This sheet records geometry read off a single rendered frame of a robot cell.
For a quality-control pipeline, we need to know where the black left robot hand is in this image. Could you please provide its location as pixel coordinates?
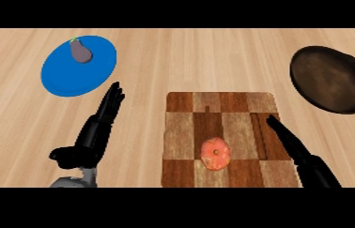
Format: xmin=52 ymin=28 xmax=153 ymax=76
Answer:
xmin=49 ymin=81 xmax=126 ymax=171

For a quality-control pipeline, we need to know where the dark brown pan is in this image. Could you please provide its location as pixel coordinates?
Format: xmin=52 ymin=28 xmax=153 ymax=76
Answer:
xmin=289 ymin=45 xmax=355 ymax=115

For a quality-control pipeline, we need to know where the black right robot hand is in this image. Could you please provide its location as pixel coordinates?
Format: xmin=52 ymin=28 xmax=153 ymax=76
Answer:
xmin=265 ymin=114 xmax=345 ymax=189

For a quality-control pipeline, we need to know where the blue round plate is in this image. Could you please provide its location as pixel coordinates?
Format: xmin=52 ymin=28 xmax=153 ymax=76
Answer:
xmin=40 ymin=35 xmax=119 ymax=98

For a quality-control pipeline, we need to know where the purple eggplant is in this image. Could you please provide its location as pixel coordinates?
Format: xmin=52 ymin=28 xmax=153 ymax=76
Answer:
xmin=68 ymin=36 xmax=95 ymax=64

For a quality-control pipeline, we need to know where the checkered wooden cutting board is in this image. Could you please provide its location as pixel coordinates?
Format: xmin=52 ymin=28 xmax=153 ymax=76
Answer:
xmin=160 ymin=91 xmax=302 ymax=189

